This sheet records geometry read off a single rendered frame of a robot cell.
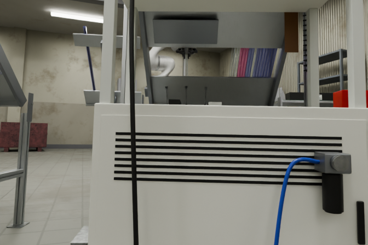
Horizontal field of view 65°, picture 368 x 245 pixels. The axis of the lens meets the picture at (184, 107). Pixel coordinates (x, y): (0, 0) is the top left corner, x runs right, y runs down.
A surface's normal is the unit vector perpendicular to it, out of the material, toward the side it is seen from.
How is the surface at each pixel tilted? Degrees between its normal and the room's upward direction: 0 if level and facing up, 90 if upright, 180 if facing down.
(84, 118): 90
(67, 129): 90
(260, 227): 90
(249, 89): 136
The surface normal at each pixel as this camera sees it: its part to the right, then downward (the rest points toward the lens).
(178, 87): -0.04, 0.65
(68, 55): 0.33, -0.07
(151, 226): -0.04, -0.08
